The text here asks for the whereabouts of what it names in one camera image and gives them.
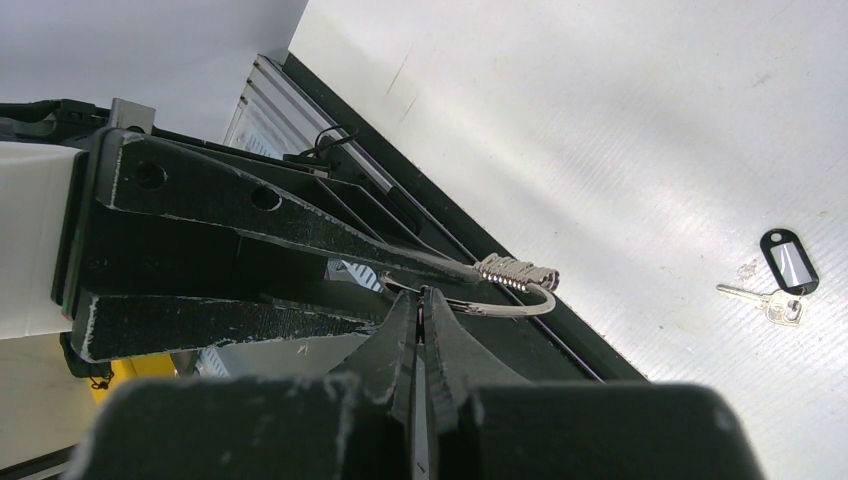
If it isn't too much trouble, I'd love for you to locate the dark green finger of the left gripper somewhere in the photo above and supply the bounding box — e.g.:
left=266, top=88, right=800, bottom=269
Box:
left=95, top=129, right=481, bottom=283
left=70, top=291, right=381, bottom=363

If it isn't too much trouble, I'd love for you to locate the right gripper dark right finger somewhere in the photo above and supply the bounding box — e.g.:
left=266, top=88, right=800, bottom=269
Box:
left=421, top=289, right=763, bottom=479

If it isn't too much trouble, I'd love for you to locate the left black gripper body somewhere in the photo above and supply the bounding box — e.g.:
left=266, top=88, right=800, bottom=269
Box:
left=51, top=152, right=391, bottom=322

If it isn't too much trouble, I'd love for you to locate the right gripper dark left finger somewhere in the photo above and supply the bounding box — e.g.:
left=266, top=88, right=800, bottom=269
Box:
left=64, top=292, right=419, bottom=479

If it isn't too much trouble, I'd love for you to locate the front steel sheet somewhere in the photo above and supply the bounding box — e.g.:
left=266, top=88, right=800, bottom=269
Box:
left=221, top=56, right=399, bottom=193

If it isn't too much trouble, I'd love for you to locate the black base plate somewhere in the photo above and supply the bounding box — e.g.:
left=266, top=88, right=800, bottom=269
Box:
left=281, top=55, right=645, bottom=382

